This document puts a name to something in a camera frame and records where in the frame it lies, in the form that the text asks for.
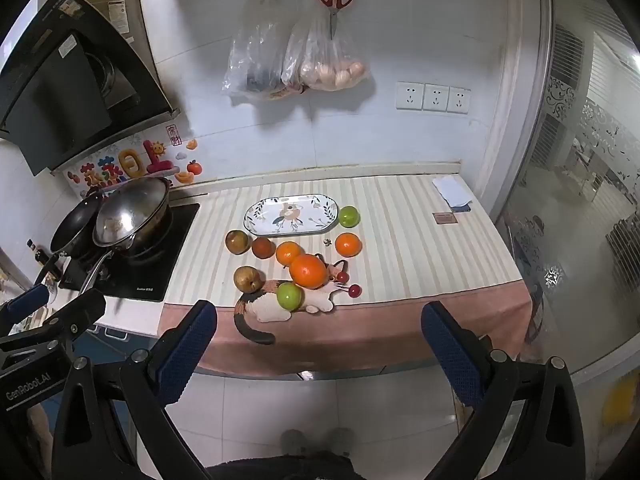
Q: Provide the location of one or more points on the green apple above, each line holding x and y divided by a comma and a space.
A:
290, 295
348, 216

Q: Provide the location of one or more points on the cat shaped mat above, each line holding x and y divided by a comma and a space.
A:
267, 311

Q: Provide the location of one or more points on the dark sauce bottle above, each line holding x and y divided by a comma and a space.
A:
39, 257

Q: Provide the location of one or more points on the clear plastic bag dark contents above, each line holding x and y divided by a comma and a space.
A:
260, 60

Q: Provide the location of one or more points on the reddish orange tangerine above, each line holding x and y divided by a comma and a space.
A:
261, 248

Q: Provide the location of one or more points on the dark brown apple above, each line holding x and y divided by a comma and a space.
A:
237, 241

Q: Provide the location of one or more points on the clear plastic bag of eggs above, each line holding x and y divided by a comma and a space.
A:
330, 67

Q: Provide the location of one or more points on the black glass cooktop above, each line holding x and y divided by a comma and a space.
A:
165, 270

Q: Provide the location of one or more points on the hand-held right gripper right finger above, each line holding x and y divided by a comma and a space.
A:
450, 360

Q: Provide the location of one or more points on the steel wok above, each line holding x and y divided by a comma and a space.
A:
150, 246

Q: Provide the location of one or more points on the striped tablecloth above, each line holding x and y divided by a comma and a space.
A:
400, 270

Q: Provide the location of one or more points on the floral oval plate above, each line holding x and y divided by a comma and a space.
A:
272, 220

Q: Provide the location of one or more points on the group of colourful wall stickers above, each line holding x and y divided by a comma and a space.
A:
135, 165

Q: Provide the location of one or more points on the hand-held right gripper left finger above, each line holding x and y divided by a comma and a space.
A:
185, 355

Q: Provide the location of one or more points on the black range hood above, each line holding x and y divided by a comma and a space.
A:
60, 85

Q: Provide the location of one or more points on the steel wok lid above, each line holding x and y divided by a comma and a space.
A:
132, 210

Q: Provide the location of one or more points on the black frying pan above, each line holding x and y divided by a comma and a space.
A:
75, 230

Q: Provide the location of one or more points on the red yellow apple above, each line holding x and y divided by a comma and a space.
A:
248, 278

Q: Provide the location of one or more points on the white folded cloth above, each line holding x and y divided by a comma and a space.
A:
450, 189

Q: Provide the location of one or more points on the large orange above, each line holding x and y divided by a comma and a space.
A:
307, 271

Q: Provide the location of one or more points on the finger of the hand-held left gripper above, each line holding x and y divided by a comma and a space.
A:
75, 312
25, 304

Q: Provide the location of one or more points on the small brown card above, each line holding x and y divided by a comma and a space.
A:
445, 218

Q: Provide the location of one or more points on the small blue item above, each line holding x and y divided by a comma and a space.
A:
462, 207

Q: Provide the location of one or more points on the frosted glass sliding door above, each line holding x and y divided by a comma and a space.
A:
575, 210

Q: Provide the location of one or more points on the white wall socket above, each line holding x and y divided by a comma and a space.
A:
459, 100
410, 96
436, 98

